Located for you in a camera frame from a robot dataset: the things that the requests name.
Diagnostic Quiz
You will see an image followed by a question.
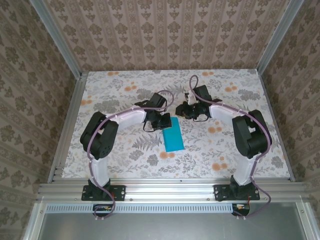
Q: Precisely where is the grey metal panel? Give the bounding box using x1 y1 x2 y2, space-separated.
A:
34 211 307 240

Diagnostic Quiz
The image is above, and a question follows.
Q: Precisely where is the aluminium side rail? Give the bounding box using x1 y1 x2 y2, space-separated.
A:
46 72 89 184
258 71 296 183

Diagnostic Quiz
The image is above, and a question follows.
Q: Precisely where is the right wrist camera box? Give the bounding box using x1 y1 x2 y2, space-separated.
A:
183 91 196 105

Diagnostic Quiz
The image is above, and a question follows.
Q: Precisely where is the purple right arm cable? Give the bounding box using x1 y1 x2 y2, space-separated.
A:
188 74 274 221

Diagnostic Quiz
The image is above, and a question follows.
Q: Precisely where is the teal cloth square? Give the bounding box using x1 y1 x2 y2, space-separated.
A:
161 116 185 153

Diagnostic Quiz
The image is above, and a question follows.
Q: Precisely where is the black cable port with connectors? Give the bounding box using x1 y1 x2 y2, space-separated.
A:
231 203 251 217
92 203 118 218

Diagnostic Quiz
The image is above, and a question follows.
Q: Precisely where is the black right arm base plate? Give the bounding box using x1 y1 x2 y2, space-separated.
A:
213 184 261 202

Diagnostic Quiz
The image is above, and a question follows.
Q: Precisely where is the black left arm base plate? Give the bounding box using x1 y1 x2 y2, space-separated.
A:
81 184 126 202

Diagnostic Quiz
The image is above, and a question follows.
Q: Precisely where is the slotted grey cable duct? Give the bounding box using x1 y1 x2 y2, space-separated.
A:
46 202 236 214

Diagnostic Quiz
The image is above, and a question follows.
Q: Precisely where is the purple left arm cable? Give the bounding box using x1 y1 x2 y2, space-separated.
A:
86 89 176 222

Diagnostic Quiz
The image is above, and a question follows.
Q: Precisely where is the aluminium frame post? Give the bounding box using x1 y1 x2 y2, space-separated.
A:
255 0 305 74
30 0 84 79

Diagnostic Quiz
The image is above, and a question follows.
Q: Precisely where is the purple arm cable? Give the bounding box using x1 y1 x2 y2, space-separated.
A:
188 74 274 221
86 89 176 222

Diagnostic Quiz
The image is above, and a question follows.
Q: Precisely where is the aluminium cross rail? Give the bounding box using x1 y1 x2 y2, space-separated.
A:
36 181 308 203

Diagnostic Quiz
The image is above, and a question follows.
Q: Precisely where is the floral patterned table cover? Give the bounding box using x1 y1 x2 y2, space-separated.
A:
61 69 292 180

